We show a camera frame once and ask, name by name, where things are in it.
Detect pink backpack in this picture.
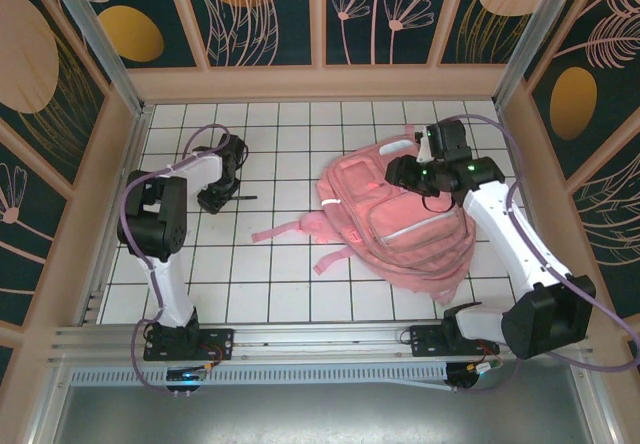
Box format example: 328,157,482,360
251,123,476,306

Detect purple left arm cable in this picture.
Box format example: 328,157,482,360
119,123,231,398

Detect aluminium side rail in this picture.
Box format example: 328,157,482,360
79,106,154,325

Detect aluminium frame post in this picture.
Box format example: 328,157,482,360
42,0,151,115
492,0,586,106

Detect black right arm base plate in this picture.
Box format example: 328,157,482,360
408,322,501,360

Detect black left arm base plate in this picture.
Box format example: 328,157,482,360
143,327,236,364

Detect aluminium mounting rail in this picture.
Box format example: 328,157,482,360
48,317,596,365

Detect grey slotted cable duct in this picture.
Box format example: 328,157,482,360
69,363,454,389

